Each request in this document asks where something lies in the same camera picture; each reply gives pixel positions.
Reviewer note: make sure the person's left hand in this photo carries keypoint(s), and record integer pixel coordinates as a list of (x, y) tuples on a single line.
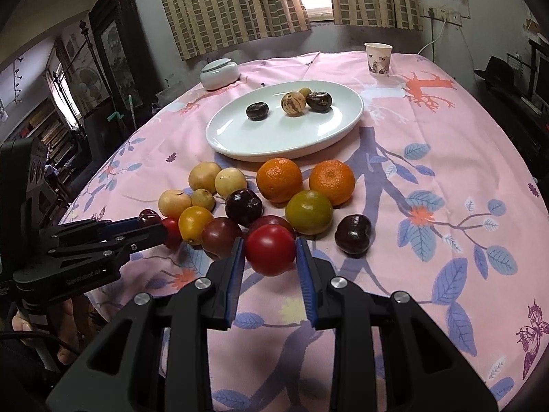
[(68, 330)]

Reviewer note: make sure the small red cherry tomato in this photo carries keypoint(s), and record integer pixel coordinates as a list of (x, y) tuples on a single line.
[(172, 234)]

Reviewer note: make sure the large red tomato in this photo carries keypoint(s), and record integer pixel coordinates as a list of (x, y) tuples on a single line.
[(270, 249)]

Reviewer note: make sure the white lidded ceramic jar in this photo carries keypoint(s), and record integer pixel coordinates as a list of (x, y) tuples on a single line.
[(219, 73)]

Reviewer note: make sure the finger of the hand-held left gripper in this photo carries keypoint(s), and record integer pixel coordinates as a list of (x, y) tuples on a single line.
[(124, 224), (141, 240)]

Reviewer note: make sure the pink printed tablecloth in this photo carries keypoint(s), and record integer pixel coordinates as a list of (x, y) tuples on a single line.
[(429, 223)]

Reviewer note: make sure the dark glossy cherry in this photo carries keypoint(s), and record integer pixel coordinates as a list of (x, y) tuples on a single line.
[(243, 207), (353, 235)]

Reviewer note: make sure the orange mandarin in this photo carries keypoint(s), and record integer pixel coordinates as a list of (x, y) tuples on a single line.
[(332, 181), (279, 180)]

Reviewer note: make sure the wide checked beige curtain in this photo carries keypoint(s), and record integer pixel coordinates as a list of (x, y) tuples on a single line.
[(223, 4)]

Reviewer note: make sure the dark mottled passion fruit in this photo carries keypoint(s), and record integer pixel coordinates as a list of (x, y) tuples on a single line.
[(319, 102)]

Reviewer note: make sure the yellow potato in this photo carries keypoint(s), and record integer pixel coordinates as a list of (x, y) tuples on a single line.
[(173, 204)]

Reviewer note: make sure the small dark red cherry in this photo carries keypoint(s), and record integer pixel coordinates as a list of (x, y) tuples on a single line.
[(149, 218)]

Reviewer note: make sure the printed paper cup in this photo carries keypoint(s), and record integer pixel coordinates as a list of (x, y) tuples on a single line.
[(378, 58)]

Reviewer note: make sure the dark red plum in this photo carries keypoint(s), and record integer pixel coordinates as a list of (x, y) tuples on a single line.
[(270, 220)]

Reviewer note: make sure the green mandarin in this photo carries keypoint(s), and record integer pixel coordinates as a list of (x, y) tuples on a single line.
[(309, 212)]

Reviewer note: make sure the bookshelf with books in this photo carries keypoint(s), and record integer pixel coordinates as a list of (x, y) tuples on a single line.
[(47, 124)]

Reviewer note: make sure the pale yellow plum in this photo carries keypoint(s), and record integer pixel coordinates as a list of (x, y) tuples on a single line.
[(230, 182), (205, 175)]

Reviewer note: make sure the small yellow loquat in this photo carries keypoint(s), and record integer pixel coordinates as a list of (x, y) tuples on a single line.
[(305, 92)]

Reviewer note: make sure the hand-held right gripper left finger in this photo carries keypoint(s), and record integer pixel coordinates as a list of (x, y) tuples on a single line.
[(235, 279)]

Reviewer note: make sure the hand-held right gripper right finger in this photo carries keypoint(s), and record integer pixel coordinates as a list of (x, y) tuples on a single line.
[(305, 274)]

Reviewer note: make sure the dark purple plum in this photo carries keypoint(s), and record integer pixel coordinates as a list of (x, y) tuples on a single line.
[(257, 110)]

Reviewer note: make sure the dark framed painting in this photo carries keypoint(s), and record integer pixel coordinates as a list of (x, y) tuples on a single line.
[(116, 51)]

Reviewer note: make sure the black hat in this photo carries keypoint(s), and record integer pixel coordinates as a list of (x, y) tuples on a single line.
[(497, 73)]

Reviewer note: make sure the small brown-green pear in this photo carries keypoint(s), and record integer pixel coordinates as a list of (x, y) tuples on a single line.
[(202, 199)]

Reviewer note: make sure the white oval plate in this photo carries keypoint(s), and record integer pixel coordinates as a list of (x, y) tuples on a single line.
[(278, 135)]

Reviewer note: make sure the striped tan pepino melon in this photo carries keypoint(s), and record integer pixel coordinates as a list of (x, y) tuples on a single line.
[(293, 104)]

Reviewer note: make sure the yellow orange tomato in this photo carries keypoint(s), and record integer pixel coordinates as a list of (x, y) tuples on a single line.
[(195, 224)]

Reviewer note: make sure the white wall socket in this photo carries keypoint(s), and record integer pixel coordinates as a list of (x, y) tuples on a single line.
[(446, 15)]

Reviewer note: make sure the white electric fan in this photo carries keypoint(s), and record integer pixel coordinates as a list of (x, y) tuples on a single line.
[(85, 85)]

